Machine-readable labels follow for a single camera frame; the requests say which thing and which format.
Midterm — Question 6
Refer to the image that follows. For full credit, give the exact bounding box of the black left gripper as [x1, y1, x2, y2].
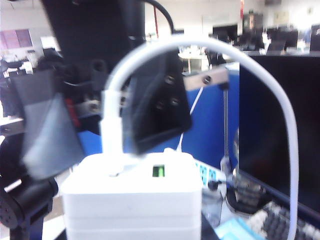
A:
[11, 58, 230, 181]

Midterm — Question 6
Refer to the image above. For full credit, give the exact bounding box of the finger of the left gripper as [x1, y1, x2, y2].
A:
[122, 49, 194, 155]

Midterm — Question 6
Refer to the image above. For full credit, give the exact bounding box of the white charging base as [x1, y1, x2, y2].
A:
[60, 147, 204, 240]

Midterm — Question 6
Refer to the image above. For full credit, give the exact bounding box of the white Type-C charging cable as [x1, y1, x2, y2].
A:
[99, 36, 300, 240]

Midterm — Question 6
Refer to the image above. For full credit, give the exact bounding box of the blue cubicle partition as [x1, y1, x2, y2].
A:
[182, 62, 241, 173]

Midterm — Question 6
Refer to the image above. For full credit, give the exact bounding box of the black AOC computer monitor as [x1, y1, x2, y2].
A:
[238, 54, 320, 221]

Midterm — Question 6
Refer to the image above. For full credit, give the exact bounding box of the clear plastic container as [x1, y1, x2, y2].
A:
[201, 186, 227, 227]

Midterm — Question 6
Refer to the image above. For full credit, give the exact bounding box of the light blue tissue pack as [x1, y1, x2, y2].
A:
[214, 216, 262, 240]

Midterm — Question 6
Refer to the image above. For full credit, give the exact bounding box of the white and grey keyboard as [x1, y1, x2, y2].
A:
[246, 199, 320, 240]

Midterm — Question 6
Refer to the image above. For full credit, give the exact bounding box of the purple wall poster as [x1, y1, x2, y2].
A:
[0, 29, 34, 50]

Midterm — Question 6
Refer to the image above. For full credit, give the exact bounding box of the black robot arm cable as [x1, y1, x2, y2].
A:
[143, 0, 176, 35]

